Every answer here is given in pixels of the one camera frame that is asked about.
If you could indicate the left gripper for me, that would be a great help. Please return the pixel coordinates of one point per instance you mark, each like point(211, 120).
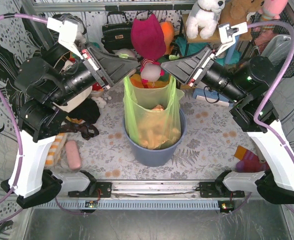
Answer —
point(94, 69)

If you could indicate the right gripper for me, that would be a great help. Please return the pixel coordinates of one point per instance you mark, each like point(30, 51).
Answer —
point(202, 67)

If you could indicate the green trash bag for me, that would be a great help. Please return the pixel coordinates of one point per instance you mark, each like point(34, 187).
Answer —
point(138, 101)

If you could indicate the blue trash bin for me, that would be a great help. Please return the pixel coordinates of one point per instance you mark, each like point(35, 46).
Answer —
point(156, 157)

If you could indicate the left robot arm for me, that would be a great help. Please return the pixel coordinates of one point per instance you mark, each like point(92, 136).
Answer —
point(52, 96)

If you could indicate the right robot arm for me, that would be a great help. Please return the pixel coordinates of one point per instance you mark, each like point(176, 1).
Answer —
point(249, 89)

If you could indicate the rainbow striped bag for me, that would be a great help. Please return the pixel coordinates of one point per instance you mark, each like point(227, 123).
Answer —
point(138, 82)

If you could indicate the cream canvas tote bag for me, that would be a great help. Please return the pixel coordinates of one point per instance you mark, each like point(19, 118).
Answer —
point(76, 101)

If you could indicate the magenta cloth bag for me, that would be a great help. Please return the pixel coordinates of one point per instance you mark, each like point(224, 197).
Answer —
point(147, 38)

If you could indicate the brown patterned bag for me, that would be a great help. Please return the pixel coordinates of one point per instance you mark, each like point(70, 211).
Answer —
point(86, 129)

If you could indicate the teal folded cloth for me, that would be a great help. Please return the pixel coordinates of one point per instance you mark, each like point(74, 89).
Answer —
point(188, 49)

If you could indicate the red cloth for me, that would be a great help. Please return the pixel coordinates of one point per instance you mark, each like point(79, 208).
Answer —
point(96, 88)

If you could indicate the cream plush lamb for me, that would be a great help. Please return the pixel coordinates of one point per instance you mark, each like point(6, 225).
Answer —
point(125, 53)

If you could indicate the black leather handbag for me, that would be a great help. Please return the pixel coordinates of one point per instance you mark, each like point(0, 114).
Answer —
point(117, 36)

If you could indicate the pink white plush doll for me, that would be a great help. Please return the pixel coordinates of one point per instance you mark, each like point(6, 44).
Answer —
point(150, 71)

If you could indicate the black cloth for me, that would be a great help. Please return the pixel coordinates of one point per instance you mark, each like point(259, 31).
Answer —
point(87, 111)

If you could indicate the white plush dog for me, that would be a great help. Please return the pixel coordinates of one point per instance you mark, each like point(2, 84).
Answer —
point(203, 18)

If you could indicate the crumpled brown paper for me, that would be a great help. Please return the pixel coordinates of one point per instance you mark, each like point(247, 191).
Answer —
point(157, 129)

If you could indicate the brown teddy bear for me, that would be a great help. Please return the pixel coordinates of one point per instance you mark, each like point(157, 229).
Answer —
point(236, 11)

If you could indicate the orange checkered towel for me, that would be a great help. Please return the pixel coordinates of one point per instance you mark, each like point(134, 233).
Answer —
point(55, 150)

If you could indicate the silver foil pouch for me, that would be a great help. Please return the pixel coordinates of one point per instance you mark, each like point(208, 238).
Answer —
point(277, 49)

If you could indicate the pink plush toy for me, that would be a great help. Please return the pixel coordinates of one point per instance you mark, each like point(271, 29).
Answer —
point(271, 10)

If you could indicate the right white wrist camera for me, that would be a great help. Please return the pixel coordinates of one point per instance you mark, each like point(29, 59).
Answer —
point(228, 35)

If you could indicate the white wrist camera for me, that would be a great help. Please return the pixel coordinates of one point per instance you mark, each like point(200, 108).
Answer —
point(67, 33)
point(228, 35)

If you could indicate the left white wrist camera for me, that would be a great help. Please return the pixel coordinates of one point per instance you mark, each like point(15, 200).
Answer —
point(67, 33)

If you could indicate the black wire basket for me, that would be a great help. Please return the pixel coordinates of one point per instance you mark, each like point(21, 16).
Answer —
point(262, 35)

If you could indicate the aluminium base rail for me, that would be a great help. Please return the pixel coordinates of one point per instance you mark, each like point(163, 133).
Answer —
point(150, 195)

